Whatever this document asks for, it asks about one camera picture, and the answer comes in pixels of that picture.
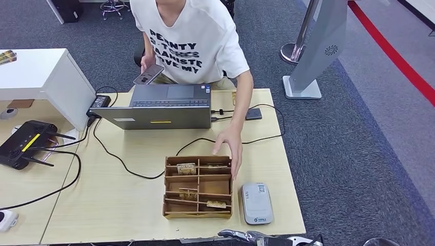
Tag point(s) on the person's left hand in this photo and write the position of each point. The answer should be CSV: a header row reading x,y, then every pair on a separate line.
x,y
234,142

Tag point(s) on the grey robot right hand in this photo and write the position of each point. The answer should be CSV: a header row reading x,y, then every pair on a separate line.
x,y
253,237

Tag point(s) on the person's right hand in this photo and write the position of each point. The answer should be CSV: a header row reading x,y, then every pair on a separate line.
x,y
147,62

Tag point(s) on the dark smartphone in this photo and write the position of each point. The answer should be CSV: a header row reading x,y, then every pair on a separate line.
x,y
149,74

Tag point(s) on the gold ID card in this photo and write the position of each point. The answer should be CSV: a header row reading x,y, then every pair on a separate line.
x,y
233,98

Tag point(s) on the wooden card organizer box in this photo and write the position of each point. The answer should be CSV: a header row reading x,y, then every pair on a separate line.
x,y
214,186

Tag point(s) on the person's right forearm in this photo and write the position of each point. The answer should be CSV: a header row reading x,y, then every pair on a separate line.
x,y
147,46

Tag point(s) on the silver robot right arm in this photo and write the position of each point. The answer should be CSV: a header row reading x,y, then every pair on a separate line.
x,y
299,240

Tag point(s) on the person's left forearm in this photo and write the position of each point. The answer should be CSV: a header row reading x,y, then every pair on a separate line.
x,y
242,102

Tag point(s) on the white card reader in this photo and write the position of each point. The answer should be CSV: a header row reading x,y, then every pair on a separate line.
x,y
257,203

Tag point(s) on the person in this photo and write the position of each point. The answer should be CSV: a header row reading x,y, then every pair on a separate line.
x,y
204,34

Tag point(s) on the patterned gold card stack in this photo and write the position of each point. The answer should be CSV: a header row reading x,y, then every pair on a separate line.
x,y
7,57

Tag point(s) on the black office chair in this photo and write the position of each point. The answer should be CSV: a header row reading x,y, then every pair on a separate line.
x,y
137,57

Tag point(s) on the small black hub box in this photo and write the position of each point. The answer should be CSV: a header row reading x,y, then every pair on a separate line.
x,y
254,114

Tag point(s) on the grey open laptop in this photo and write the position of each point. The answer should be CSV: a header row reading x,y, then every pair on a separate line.
x,y
154,119

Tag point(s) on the black laptop power adapter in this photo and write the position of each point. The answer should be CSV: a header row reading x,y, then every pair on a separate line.
x,y
100,102

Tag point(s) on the chrome stool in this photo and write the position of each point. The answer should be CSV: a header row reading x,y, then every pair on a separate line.
x,y
114,6

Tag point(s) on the black cabinet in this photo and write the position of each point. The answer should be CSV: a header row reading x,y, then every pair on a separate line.
x,y
68,10

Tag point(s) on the white paper slip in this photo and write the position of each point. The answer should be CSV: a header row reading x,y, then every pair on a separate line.
x,y
72,139

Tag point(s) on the grey kiosk stand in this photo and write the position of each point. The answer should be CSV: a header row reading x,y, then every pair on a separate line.
x,y
316,51

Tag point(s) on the grey round base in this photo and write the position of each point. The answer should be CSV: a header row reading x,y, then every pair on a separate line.
x,y
380,242

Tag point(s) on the brown cardboard piece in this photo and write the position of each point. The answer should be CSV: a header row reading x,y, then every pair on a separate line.
x,y
21,104

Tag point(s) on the round white device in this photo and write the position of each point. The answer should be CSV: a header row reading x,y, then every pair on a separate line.
x,y
8,114

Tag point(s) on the black router with antennas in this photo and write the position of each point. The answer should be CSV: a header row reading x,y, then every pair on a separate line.
x,y
18,149

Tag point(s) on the white power strip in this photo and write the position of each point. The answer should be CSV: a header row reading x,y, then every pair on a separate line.
x,y
8,220

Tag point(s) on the chrome stanchion post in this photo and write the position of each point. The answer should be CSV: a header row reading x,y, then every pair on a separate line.
x,y
292,52

